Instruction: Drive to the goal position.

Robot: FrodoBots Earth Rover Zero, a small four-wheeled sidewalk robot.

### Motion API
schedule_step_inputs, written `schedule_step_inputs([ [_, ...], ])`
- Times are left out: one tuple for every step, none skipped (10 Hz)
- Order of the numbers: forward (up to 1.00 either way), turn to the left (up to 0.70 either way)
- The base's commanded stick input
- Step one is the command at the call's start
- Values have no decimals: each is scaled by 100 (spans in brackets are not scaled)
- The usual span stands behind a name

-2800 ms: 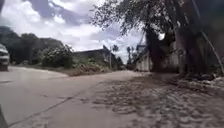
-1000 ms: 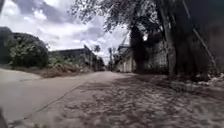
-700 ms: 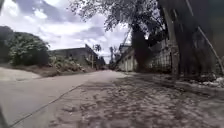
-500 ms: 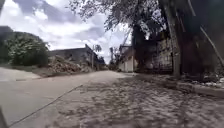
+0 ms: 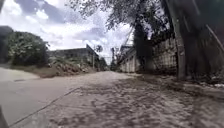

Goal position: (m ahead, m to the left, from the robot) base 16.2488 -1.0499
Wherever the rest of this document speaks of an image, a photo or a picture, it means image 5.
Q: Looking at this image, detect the palm tree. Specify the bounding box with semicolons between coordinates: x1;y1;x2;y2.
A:
94;44;104;59

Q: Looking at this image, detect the grey concrete road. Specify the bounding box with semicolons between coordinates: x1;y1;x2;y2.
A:
0;66;224;128

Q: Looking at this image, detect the leaning pole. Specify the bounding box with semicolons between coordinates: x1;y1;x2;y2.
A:
164;0;188;81

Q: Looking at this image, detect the distant building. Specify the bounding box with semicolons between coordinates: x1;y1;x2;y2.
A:
119;44;134;56

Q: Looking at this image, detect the grey building with sloped roof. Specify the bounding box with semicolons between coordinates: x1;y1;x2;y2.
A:
49;43;101;69

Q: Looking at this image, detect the heap of rubble and brush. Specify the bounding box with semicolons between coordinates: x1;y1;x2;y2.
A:
13;56;98;79

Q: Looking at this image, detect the dark ivy-covered tree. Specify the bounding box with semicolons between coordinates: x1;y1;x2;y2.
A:
66;0;174;73

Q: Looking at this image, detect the dirt verge with debris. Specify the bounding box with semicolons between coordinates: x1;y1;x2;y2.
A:
133;71;224;101

